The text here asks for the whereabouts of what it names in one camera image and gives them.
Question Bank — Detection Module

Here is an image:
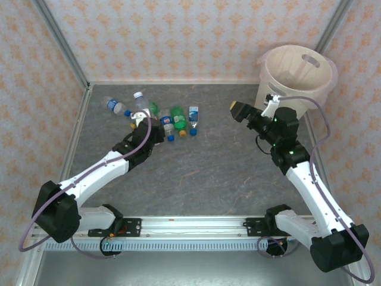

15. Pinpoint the clear Pepsi label bottle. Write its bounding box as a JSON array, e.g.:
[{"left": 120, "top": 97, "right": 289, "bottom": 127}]
[{"left": 159, "top": 108, "right": 176, "bottom": 142}]

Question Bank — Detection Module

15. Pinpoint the clear bottle white cap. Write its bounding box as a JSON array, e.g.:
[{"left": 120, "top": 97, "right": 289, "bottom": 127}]
[{"left": 133, "top": 91, "right": 152, "bottom": 120}]

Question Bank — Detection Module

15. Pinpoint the crushed green bottle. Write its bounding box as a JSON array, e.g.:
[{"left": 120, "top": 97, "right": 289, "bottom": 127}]
[{"left": 149, "top": 102, "right": 162, "bottom": 119}]

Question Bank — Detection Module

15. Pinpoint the green Sprite bottle yellow cap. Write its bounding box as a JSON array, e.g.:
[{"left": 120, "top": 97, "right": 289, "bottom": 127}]
[{"left": 170, "top": 105, "right": 188, "bottom": 138}]

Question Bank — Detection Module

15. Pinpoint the small clear bottle blue label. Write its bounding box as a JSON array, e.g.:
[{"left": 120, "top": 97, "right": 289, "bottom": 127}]
[{"left": 102, "top": 95, "right": 132, "bottom": 117}]

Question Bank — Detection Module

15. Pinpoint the cream plastic bin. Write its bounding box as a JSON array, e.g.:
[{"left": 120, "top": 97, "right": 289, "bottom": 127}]
[{"left": 254, "top": 45, "right": 339, "bottom": 120}]

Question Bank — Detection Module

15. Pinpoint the flat clear bottle blue-white label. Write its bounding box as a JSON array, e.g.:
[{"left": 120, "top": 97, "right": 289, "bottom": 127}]
[{"left": 188, "top": 106, "right": 199, "bottom": 137}]

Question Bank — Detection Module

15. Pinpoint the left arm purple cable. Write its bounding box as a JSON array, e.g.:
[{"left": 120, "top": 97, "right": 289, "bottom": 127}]
[{"left": 18, "top": 109, "right": 153, "bottom": 253}]

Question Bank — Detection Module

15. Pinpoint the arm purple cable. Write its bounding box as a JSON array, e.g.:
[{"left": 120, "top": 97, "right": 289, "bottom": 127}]
[
  {"left": 276, "top": 95, "right": 375, "bottom": 284},
  {"left": 18, "top": 109, "right": 153, "bottom": 253}
]

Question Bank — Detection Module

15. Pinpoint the right gripper thin black cable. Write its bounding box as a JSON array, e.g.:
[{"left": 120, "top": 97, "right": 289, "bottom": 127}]
[{"left": 255, "top": 133, "right": 273, "bottom": 156}]

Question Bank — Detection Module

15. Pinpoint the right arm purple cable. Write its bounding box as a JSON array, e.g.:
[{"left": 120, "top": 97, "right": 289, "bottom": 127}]
[{"left": 276, "top": 95, "right": 375, "bottom": 284}]

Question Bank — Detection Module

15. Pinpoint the aluminium mounting rail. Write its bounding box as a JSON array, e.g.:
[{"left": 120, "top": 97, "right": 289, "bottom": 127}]
[{"left": 29, "top": 216, "right": 316, "bottom": 239}]

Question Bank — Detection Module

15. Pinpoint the aluminium frame post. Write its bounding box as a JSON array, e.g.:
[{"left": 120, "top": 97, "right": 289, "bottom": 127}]
[
  {"left": 314, "top": 0, "right": 355, "bottom": 53},
  {"left": 31, "top": 0, "right": 92, "bottom": 90}
]

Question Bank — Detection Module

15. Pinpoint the grey slotted cable duct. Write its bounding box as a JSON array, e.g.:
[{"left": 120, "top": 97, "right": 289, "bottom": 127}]
[{"left": 43, "top": 240, "right": 270, "bottom": 251}]

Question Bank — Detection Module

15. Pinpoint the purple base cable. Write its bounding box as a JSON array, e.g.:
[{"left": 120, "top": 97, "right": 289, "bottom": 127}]
[
  {"left": 256, "top": 234, "right": 298, "bottom": 259},
  {"left": 70, "top": 237, "right": 124, "bottom": 260}
]

